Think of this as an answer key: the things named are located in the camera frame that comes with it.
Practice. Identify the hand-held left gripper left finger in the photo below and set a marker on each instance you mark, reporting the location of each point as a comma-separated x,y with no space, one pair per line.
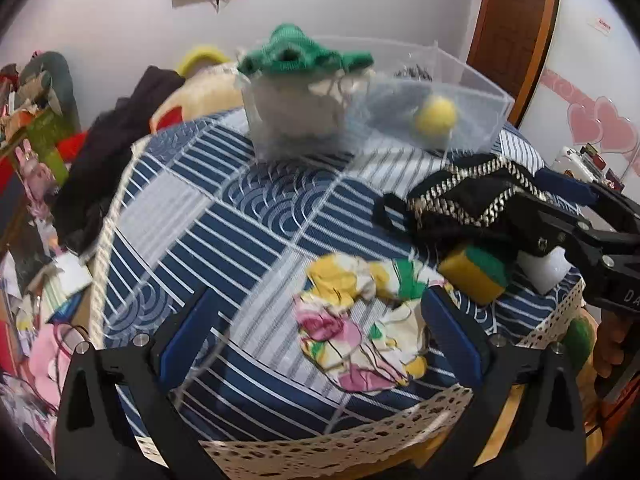
188,331

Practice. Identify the grey green plush toy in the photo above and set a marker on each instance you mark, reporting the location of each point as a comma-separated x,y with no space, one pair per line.
52,80

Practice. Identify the white foam block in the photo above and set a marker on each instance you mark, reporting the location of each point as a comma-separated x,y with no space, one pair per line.
542,272

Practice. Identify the clear plastic storage box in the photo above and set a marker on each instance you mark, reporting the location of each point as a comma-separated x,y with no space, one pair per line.
465,85

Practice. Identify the pink heart wall decal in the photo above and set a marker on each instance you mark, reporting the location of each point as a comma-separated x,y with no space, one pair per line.
602,125

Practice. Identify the green knitted hat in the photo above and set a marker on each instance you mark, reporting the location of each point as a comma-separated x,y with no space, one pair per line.
295,55

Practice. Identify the yellow green sponge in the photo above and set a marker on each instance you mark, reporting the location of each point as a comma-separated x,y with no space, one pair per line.
475,270

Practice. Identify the black cloth with gold trim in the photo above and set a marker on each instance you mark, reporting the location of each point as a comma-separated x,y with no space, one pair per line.
465,205

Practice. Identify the blue striped lace-edged tablecloth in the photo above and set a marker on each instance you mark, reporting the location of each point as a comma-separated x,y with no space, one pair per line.
240,230

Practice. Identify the red white wall sticker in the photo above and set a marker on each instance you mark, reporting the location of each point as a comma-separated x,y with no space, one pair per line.
600,25

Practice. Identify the floral print cloth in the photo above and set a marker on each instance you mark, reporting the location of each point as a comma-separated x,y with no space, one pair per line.
350,320

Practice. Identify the dark fuzzy item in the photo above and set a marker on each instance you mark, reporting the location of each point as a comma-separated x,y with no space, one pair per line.
414,72

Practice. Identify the person's right hand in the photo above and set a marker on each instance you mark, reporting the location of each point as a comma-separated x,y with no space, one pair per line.
611,350

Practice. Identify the yellow fuzzy ball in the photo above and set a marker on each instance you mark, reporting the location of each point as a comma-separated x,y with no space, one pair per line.
437,116

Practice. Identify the white plastic device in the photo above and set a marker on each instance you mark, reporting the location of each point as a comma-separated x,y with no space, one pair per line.
575,162

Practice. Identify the yellow cream plush toy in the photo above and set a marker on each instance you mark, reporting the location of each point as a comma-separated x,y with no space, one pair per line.
200,95

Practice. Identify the red cloth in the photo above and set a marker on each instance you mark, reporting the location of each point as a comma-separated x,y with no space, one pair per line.
72,147

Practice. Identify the green cardboard box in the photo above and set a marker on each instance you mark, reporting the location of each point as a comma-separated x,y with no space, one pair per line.
47,135

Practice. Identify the black garment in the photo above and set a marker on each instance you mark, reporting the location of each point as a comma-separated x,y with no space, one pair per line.
115,160

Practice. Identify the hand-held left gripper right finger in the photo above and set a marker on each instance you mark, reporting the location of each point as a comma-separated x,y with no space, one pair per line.
451,331

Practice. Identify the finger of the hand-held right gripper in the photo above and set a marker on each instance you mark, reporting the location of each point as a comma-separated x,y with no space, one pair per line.
542,225
570,185

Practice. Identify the brown wooden door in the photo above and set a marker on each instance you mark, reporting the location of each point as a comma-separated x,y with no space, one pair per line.
515,35

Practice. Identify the white grey plush toy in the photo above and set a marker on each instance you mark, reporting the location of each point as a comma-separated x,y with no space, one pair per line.
300,110

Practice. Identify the green yellow soft toy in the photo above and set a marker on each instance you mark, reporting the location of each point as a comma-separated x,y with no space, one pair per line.
580,345

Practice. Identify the pink cloth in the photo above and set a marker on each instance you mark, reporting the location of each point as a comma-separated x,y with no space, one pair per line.
45,360

